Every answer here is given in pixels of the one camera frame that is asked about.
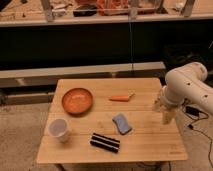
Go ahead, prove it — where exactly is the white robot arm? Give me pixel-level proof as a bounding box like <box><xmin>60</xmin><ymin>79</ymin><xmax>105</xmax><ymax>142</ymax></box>
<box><xmin>160</xmin><ymin>62</ymin><xmax>213</xmax><ymax>124</ymax></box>

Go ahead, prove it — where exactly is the blue sponge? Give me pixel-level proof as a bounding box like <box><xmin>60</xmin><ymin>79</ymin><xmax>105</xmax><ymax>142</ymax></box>
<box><xmin>112</xmin><ymin>114</ymin><xmax>132</xmax><ymax>135</ymax></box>

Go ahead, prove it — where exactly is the orange carrot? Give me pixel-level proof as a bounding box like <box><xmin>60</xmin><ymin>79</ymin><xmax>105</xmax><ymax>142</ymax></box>
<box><xmin>109</xmin><ymin>93</ymin><xmax>135</xmax><ymax>102</ymax></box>

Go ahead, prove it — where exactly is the black white striped block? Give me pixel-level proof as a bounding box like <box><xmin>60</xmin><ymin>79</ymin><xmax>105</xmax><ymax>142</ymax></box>
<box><xmin>90</xmin><ymin>133</ymin><xmax>120</xmax><ymax>153</ymax></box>

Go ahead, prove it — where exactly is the wooden folding table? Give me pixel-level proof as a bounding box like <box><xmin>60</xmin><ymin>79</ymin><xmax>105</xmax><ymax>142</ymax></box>
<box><xmin>37</xmin><ymin>78</ymin><xmax>187</xmax><ymax>164</ymax></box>

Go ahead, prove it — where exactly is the orange bowl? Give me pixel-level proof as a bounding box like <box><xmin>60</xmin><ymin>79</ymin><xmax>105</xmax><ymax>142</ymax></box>
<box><xmin>62</xmin><ymin>88</ymin><xmax>93</xmax><ymax>115</ymax></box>

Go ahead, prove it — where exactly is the white plastic cup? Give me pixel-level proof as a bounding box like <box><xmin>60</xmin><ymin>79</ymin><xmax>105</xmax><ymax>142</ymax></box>
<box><xmin>48</xmin><ymin>118</ymin><xmax>70</xmax><ymax>143</ymax></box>

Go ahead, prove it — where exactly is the orange machine on shelf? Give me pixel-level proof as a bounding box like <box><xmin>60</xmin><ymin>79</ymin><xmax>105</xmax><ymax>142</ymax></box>
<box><xmin>73</xmin><ymin>0</ymin><xmax>161</xmax><ymax>17</ymax></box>

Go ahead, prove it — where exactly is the long wooden bench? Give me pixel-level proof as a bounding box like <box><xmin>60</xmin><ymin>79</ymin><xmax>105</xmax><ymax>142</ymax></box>
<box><xmin>0</xmin><ymin>61</ymin><xmax>166</xmax><ymax>105</ymax></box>

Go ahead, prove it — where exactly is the black power adapter with cable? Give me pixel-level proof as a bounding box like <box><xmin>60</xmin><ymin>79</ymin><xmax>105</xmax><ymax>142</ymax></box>
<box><xmin>182</xmin><ymin>106</ymin><xmax>213</xmax><ymax>169</ymax></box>

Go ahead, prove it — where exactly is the blue hanging cable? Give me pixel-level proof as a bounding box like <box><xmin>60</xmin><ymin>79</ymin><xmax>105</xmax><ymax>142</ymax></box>
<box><xmin>128</xmin><ymin>13</ymin><xmax>135</xmax><ymax>72</ymax></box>

